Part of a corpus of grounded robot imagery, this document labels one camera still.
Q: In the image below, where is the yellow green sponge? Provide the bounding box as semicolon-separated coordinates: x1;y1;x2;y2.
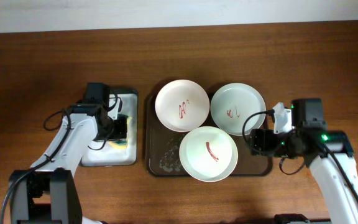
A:
108;114;132;149

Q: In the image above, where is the pinkish white plate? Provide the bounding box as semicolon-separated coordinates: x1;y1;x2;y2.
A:
155;80;209;132

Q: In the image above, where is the white front plate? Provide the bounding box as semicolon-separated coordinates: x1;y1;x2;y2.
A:
179;126;239;182

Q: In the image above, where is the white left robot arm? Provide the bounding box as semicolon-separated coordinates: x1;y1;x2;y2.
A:
0;83;127;223

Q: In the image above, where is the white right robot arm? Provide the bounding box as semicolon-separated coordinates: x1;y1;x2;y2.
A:
242;98;358;223

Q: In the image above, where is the white soapy water tray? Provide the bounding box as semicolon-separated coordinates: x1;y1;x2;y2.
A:
80;88;138;167

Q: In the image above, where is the pale green plate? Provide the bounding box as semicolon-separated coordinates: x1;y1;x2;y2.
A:
210;83;266;136

